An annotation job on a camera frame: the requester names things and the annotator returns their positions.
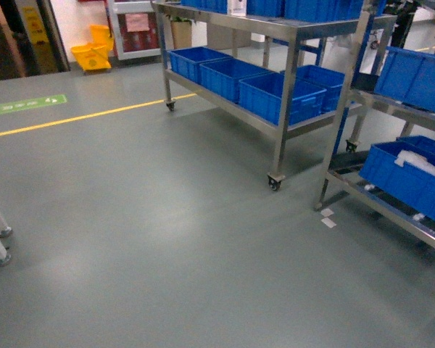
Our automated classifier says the blue crate lower shelf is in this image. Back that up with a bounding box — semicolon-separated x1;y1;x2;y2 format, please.
360;136;435;220

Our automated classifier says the blue crate shelf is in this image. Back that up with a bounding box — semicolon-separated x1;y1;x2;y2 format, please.
374;46;435;112
360;136;435;220

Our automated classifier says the steel shelf rack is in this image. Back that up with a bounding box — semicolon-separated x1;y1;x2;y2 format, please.
323;1;435;248

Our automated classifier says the blue crate middle shelf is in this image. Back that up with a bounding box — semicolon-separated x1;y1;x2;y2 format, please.
374;46;435;112

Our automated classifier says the blue crate on rack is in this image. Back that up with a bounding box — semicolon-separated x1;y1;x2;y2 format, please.
169;46;233;84
297;65;345;113
200;58;272;104
239;73;326;125

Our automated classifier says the steel wheeled rack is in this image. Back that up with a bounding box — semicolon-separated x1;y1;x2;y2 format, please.
151;0;398;192

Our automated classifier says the yellow mop bucket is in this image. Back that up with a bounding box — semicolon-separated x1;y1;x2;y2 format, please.
71;25;114;73

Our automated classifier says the white plastic bag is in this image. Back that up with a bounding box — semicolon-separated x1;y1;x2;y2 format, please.
394;150;435;177

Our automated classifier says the yellow wet floor sign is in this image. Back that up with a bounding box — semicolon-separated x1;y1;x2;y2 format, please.
21;6;49;45

